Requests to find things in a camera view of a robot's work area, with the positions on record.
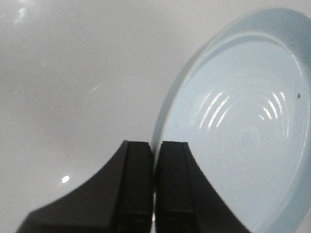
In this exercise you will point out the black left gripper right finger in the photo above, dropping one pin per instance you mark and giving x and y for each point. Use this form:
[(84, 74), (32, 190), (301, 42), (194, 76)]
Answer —
[(185, 200)]

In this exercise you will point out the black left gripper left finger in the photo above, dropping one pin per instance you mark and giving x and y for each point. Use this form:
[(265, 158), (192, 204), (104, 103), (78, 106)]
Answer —
[(117, 199)]

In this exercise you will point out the light blue round plate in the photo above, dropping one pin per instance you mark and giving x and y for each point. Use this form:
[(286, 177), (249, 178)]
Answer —
[(243, 104)]

